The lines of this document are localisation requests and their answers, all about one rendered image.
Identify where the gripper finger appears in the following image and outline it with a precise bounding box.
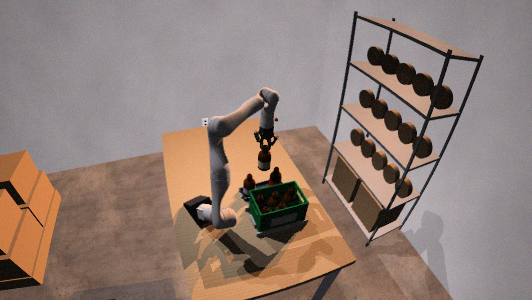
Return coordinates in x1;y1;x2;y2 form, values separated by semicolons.
266;134;279;151
254;131;264;150

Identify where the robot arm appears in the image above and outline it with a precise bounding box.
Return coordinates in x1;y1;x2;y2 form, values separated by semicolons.
196;88;279;229

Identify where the dark green crate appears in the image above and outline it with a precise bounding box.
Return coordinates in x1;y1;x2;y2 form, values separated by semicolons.
249;180;309;232

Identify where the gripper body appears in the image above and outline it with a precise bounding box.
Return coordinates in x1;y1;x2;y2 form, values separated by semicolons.
258;126;274;140

